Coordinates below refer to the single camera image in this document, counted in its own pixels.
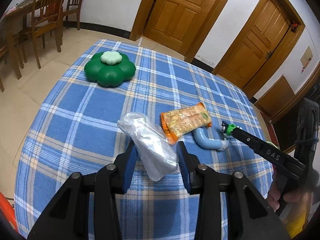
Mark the person right hand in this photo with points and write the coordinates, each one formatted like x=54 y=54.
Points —
x=299 y=198

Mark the light blue curved pipe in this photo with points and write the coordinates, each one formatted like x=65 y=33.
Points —
x=207 y=143

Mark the wooden chair far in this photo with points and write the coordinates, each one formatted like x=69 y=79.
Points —
x=73 y=7

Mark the small green black toy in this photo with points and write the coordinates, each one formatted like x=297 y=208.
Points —
x=227 y=129

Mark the right wooden door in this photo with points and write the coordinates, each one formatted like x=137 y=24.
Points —
x=257 y=45

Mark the wooden dining table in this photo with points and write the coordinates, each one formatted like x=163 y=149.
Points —
x=14 y=22

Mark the green flower-shaped container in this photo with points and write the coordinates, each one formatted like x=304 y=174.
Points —
x=109 y=68

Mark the orange snack packet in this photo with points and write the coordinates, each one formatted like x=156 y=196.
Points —
x=179 y=122

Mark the orange plastic stool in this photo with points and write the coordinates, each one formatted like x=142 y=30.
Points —
x=8 y=211

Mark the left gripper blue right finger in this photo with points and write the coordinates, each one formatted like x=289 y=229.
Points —
x=185 y=165

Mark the blue plaid tablecloth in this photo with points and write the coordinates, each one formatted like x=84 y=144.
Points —
x=81 y=126

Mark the wall electrical panel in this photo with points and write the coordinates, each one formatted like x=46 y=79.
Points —
x=306 y=58

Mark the wooden chair near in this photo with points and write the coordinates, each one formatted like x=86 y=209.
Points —
x=46 y=15

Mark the low wooden cabinet door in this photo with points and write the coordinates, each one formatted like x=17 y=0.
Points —
x=276 y=98

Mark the wooden chair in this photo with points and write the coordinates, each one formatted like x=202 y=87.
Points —
x=73 y=7
x=46 y=15

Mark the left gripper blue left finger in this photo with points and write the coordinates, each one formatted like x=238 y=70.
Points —
x=131 y=156

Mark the left wooden door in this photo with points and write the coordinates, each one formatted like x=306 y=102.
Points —
x=175 y=23

